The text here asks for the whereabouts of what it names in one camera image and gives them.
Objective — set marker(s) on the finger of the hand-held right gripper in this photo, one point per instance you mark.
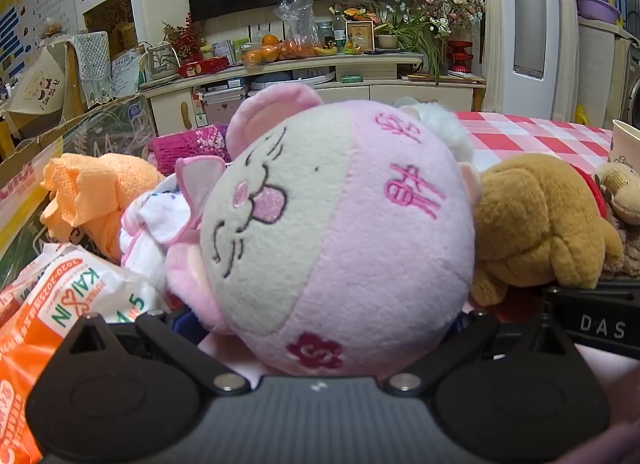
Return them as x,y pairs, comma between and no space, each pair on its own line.
600,324

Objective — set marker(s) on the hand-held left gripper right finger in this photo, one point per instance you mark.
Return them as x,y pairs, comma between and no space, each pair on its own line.
450,344

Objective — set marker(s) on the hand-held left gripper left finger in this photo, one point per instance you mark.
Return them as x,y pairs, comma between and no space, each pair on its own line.
165,339

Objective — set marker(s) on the brown plush bear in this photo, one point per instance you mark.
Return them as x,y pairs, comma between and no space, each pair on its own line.
530,224

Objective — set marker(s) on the pink plush toy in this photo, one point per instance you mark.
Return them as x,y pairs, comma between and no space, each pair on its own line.
325,244

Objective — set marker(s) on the orange knitted hat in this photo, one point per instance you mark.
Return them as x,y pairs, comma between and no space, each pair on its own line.
90,194

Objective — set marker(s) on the magenta knitted hat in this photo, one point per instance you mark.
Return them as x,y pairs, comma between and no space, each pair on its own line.
175,149

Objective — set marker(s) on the cardboard box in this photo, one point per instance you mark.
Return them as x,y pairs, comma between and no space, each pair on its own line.
100,129

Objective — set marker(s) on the white fluffy plush toy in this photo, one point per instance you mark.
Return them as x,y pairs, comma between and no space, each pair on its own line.
445,124

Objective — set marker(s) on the orange white tissue packet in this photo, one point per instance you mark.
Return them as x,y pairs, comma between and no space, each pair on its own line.
65,294

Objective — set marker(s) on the white pink-trimmed cloth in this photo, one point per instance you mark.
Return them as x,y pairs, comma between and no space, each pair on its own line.
150,229

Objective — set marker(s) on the beige plush toy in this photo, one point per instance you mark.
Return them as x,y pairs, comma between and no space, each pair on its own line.
622,194

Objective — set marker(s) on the paper cup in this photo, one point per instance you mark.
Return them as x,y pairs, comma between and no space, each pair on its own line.
625,144

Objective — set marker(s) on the red white checked tablecloth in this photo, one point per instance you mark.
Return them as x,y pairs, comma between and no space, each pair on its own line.
525,134

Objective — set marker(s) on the washing machine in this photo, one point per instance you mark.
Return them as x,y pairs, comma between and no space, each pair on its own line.
632,89

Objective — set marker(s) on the cream television cabinet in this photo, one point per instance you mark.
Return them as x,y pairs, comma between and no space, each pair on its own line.
400,94

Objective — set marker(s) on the white paper sheet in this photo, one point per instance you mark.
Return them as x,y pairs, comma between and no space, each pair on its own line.
126,72

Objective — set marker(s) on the red snack box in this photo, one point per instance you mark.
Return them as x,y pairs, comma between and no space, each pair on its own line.
205,67

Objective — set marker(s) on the glass kettle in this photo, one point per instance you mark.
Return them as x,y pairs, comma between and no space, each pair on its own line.
162,62

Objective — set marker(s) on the beige printed tote bag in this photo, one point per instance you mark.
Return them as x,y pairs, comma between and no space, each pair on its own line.
35,89

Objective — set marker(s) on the small green box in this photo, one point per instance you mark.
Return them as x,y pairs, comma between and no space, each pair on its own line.
351,78

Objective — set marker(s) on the red vase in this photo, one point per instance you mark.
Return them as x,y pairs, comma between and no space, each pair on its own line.
460,57

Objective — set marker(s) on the chair with lace cover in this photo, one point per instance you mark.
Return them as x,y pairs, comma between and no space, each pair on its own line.
90,59

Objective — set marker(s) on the red berry branches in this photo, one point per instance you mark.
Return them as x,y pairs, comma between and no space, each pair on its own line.
182,39

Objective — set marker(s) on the potted spider plant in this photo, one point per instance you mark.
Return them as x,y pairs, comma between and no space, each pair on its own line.
387,39

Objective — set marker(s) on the purple basin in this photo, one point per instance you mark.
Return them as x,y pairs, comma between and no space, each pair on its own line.
597,7

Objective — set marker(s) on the banana bunch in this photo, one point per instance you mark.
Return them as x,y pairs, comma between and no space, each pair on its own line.
325,50

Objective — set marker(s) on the framed picture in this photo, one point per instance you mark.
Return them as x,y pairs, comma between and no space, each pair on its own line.
360,34

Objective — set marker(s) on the green plastic bottle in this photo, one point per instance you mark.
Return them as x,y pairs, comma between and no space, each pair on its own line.
339,34

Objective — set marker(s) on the artificial flower bouquet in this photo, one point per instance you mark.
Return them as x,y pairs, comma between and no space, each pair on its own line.
440,9

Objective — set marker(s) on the clear plastic bag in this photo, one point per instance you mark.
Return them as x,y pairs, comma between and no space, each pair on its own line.
297,19

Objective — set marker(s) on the wall poster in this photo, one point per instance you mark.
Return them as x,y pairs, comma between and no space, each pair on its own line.
30,4

